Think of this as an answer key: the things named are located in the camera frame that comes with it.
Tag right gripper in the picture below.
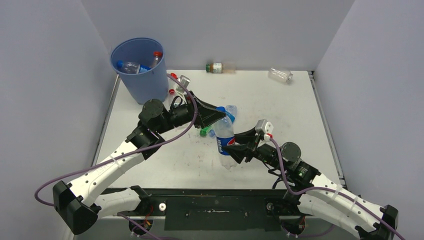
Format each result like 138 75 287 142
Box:
222 127 288 172

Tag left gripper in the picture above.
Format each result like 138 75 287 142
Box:
155 91 226 135

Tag Pepsi logo bottle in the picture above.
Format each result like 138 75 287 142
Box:
215 133 237 170

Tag blue label crushed bottle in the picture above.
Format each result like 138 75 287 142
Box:
208 105 238 139

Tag Pepsi English label bottle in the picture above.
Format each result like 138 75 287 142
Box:
116 60 151 75

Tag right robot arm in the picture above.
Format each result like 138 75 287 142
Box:
222 129 403 240

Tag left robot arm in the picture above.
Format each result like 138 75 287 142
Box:
52 95 226 235

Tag blue plastic bin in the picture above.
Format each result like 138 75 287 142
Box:
110 37 169 105

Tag green plastic bottle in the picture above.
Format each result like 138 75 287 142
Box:
199 126 211 137

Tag red label water bottle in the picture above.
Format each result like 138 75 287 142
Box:
168 88 178 107

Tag green cap brown bottle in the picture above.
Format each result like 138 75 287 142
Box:
205 62 236 74

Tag red cap tea bottle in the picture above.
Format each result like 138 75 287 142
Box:
150 51 163 69

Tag clear plastic jar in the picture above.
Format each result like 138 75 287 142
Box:
268 68 293 84

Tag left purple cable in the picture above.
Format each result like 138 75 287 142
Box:
34 73 199 208

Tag purple cable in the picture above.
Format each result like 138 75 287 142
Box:
268 137 407 240
34 73 199 208

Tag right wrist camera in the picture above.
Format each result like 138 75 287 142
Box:
254 119 274 142

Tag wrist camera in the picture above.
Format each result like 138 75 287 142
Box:
254 119 274 142
172 75 191 95

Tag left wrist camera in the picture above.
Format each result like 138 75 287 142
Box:
172 75 191 95

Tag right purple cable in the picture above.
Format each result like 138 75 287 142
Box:
268 137 407 240

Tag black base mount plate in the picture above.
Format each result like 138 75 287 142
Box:
91 188 316 232

